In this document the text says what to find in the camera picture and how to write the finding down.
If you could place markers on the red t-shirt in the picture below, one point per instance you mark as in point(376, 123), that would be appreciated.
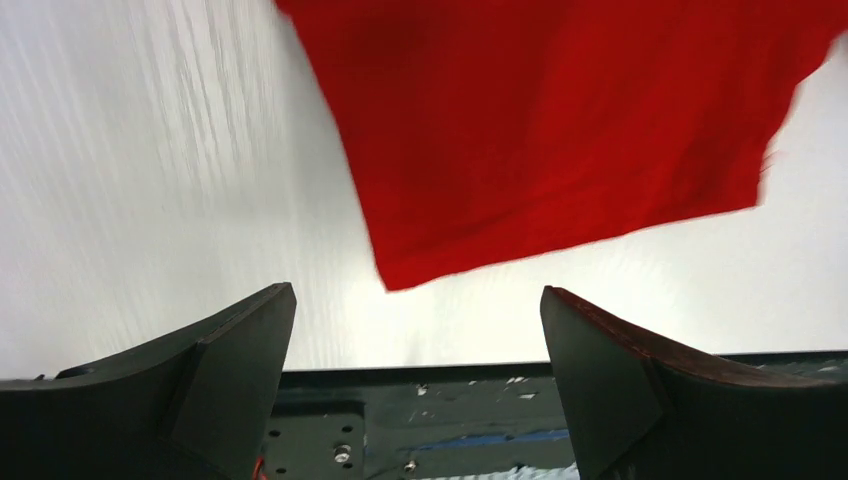
point(480, 132)

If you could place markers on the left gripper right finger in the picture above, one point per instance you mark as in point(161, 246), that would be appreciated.
point(639, 405)

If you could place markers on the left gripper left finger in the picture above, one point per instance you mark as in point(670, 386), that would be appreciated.
point(192, 404)

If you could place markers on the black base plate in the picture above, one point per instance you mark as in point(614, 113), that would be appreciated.
point(416, 423)

